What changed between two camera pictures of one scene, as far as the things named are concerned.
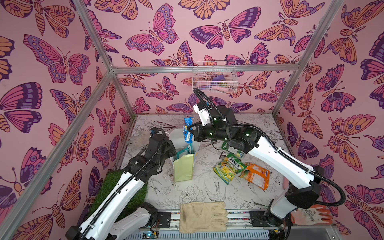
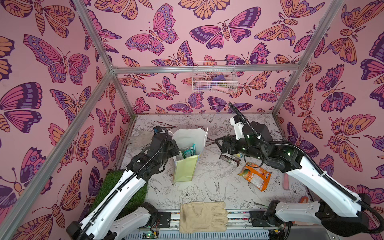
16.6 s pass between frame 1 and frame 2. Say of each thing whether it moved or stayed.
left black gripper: stayed
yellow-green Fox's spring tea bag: moved
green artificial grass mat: stayed
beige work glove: stayed
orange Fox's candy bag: stayed
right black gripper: moved
